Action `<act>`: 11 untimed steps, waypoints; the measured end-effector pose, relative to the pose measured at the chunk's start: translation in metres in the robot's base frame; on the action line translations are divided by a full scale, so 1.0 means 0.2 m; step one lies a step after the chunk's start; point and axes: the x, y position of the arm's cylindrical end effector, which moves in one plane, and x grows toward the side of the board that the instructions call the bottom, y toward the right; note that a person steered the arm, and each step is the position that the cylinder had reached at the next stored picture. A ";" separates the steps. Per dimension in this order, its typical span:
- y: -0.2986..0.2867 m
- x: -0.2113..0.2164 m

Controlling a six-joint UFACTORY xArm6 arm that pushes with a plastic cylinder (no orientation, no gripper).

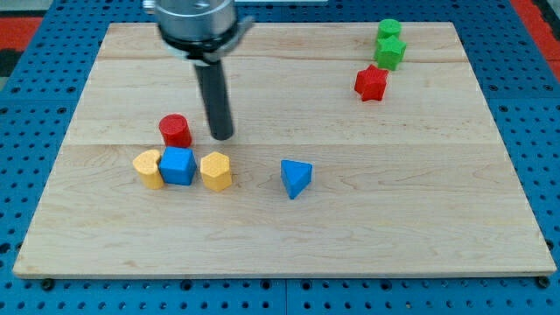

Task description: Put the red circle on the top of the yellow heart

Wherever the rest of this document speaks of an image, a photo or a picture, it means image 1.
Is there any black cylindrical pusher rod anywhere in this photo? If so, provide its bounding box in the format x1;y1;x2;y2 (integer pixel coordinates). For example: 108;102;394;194
194;61;235;141

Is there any yellow heart block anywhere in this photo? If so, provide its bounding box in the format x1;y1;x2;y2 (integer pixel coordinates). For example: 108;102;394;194
132;150;165;190

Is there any red cylinder block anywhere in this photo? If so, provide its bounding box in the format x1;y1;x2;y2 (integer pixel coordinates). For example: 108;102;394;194
158;114;192;148

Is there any yellow hexagon block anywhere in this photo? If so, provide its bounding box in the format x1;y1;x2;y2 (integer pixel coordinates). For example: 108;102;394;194
200;151;233;192

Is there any blue cube block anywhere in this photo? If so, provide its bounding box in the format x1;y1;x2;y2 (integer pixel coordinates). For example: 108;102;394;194
159;146;197;186

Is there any blue triangle block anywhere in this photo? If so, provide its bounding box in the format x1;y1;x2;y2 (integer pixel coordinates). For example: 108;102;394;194
281;159;313;200

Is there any red star block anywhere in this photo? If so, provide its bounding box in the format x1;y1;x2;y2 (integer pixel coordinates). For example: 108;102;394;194
354;65;389;102

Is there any green star block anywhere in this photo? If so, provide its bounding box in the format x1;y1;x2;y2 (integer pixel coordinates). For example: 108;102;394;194
374;36;407;71

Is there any green cylinder block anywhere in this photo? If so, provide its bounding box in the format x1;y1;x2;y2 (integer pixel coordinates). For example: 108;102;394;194
376;18;402;39

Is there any wooden board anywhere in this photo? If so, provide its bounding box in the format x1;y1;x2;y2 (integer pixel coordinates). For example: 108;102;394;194
13;22;557;279

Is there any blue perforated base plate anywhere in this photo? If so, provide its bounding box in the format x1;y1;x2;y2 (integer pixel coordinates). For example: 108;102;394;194
1;0;559;314

